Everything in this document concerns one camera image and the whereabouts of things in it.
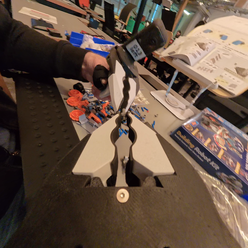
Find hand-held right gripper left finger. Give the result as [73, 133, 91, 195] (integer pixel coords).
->
[72, 114, 119, 187]

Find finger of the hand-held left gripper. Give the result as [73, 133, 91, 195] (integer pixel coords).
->
[121, 76, 138, 113]
[107, 60, 125, 114]

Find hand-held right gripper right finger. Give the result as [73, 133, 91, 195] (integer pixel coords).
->
[127, 113, 175, 185]

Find small clear white-label parts bag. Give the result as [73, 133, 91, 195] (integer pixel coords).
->
[132, 90, 150, 106]

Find grey axle connector piece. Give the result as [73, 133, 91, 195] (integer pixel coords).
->
[120, 108, 129, 124]

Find pile of small building parts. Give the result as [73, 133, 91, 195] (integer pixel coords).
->
[76, 88, 157, 136]

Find person's left forearm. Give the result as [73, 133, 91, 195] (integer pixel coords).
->
[0, 4, 90, 83]

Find person's left hand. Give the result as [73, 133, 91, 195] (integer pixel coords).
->
[81, 52, 112, 102]

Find black pole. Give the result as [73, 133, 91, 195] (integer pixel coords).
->
[133, 0, 148, 35]

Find black wheel rim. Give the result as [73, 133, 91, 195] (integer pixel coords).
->
[73, 82, 86, 92]

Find white book stand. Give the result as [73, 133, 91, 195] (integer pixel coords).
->
[150, 52, 248, 120]

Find crinkled clear plastic bag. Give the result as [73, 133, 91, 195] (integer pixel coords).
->
[80, 35, 115, 53]

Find cluster of orange wheels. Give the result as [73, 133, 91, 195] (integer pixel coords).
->
[66, 89, 86, 121]

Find black dimpled pad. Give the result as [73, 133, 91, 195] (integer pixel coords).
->
[14, 76, 91, 194]

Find blue plastic bin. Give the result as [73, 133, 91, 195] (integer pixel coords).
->
[69, 31, 115, 57]

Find blue robot kit box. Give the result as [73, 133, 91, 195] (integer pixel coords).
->
[170, 107, 248, 203]

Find open instruction booklet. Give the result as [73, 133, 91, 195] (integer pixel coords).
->
[161, 15, 248, 95]

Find grey work table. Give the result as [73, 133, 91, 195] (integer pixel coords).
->
[11, 0, 124, 47]

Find person's legs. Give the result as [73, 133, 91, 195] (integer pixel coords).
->
[0, 72, 24, 219]

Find dark tool case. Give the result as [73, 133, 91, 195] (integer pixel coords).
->
[31, 18, 62, 38]

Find large clear parts bag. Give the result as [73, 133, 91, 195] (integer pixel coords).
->
[198, 170, 248, 248]

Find white paper sheet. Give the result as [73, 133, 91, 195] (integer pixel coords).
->
[18, 7, 57, 24]

